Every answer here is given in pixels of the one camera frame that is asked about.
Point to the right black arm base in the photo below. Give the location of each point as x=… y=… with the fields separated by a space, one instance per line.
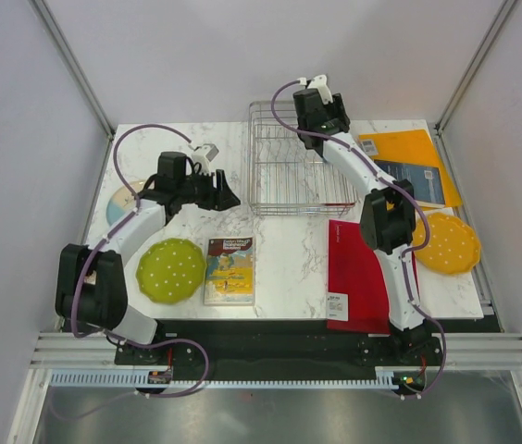
x=406 y=349

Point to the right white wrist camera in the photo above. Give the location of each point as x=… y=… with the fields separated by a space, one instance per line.
x=320 y=83

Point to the green polka dot plate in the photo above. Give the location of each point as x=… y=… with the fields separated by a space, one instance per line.
x=171 y=271

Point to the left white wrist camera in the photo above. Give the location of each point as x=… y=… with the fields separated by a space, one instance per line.
x=202 y=157

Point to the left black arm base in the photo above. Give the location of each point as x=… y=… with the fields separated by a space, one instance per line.
x=166 y=348

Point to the paperback book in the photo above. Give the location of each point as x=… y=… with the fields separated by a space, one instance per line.
x=230 y=271

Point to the cream and blue plate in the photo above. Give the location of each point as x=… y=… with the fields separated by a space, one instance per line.
x=119 y=204

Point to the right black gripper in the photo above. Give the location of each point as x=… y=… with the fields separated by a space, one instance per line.
x=341 y=115

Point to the white cable duct right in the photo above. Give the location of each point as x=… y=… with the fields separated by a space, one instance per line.
x=415 y=380

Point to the dark blue book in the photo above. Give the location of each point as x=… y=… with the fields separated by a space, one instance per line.
x=426 y=181

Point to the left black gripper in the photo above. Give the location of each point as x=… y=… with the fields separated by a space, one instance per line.
x=218 y=199

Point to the red folder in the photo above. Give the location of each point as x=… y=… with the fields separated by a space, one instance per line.
x=357 y=299

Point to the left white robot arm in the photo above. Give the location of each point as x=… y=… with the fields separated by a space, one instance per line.
x=91 y=287

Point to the wire dish rack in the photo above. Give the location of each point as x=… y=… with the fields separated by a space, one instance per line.
x=284 y=178

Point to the orange folder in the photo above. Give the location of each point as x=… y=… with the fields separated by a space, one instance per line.
x=410 y=147

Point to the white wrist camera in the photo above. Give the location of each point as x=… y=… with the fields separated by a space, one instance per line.
x=320 y=83
x=202 y=157

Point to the yellow polka dot plate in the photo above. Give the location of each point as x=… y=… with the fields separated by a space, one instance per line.
x=453 y=248

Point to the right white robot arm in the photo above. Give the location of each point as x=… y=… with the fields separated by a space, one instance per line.
x=388 y=217

